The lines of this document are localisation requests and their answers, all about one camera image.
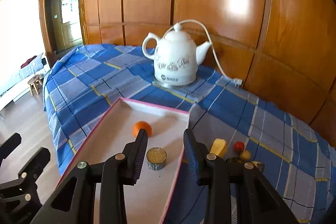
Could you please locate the cut fruit with dark skin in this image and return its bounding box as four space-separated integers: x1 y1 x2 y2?
252 161 265 173

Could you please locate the dark brown spiky fruit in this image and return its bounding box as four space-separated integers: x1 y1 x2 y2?
226 157 243 164

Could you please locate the small yellow round fruit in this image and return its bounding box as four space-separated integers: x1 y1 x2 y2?
240 150 251 161

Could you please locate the small red tomato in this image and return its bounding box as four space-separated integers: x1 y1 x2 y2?
234 141 245 154

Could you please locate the cut sugarcane-like cylinder piece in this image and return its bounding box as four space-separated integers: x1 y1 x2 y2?
146 147 167 170

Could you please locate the blue plaid tablecloth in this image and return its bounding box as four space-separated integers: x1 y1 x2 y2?
43 44 335 223

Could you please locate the small wooden stool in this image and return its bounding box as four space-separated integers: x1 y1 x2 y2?
27 75 43 96

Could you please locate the white pink-rimmed cardboard tray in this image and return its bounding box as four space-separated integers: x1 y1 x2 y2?
61 98 190 223

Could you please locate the white sofa with blue cover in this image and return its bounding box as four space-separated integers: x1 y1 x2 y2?
1 53 50 110

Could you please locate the orange mandarin in tray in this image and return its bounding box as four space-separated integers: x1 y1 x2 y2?
132 121 152 138

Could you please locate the wooden door with glass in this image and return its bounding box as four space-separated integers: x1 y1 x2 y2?
39 0 83 57

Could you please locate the white ceramic electric kettle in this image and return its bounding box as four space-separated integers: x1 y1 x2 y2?
142 20 212 87

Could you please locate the white kettle power cable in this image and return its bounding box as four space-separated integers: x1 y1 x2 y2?
167 19 244 85

